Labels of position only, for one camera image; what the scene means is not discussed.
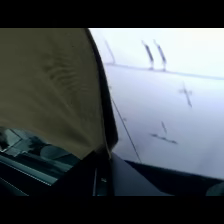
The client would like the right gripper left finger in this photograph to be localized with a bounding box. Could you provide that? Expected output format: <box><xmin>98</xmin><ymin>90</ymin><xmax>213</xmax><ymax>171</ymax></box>
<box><xmin>49</xmin><ymin>150</ymin><xmax>111</xmax><ymax>197</ymax></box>

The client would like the silver frame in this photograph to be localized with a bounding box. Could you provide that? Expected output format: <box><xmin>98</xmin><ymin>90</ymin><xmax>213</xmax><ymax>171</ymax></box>
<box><xmin>0</xmin><ymin>153</ymin><xmax>60</xmax><ymax>197</ymax></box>

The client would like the olive green garment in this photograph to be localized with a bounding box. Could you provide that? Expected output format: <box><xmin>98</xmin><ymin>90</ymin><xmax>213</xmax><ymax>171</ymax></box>
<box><xmin>0</xmin><ymin>27</ymin><xmax>120</xmax><ymax>161</ymax></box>

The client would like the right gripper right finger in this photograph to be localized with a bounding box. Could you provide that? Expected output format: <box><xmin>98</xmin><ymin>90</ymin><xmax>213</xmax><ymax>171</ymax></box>
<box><xmin>110</xmin><ymin>152</ymin><xmax>170</xmax><ymax>197</ymax></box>

